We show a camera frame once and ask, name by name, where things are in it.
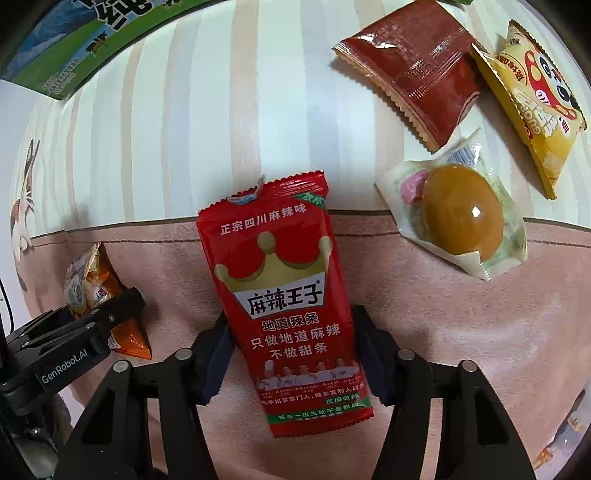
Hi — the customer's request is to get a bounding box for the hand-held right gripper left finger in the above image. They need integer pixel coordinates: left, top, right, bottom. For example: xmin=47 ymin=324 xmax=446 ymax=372
xmin=65 ymin=314 xmax=237 ymax=480

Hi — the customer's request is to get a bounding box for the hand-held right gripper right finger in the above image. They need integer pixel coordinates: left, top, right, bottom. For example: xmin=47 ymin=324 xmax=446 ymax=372
xmin=352 ymin=305 xmax=539 ymax=480

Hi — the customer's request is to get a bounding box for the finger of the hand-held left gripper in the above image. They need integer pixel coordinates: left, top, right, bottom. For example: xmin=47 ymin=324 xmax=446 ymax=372
xmin=73 ymin=287 xmax=146 ymax=343

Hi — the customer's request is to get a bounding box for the orange cow snack packet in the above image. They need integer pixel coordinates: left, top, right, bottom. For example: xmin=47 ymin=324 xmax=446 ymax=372
xmin=64 ymin=242 xmax=153 ymax=360

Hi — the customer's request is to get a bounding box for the red spicy strip packet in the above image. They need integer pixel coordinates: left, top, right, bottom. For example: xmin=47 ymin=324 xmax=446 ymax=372
xmin=195 ymin=168 xmax=374 ymax=439

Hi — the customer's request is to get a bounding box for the cardboard box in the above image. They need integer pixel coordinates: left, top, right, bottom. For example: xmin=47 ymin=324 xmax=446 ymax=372
xmin=0 ymin=0 xmax=214 ymax=102

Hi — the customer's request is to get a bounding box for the cat print blanket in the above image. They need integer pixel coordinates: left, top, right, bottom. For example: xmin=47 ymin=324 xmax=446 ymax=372
xmin=9 ymin=0 xmax=591 ymax=480

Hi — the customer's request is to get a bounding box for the braised egg packet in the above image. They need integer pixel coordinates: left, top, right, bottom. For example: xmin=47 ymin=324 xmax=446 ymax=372
xmin=374 ymin=128 xmax=528 ymax=282

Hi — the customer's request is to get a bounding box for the dark red snack packet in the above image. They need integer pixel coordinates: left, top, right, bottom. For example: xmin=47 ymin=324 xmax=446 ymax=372
xmin=332 ymin=0 xmax=491 ymax=154

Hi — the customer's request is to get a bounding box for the yellow cow snack packet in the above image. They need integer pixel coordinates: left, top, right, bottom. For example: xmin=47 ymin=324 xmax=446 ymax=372
xmin=469 ymin=18 xmax=588 ymax=200

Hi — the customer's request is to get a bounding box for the black cable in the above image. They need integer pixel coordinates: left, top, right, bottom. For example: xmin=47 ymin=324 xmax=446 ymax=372
xmin=0 ymin=277 xmax=14 ymax=335

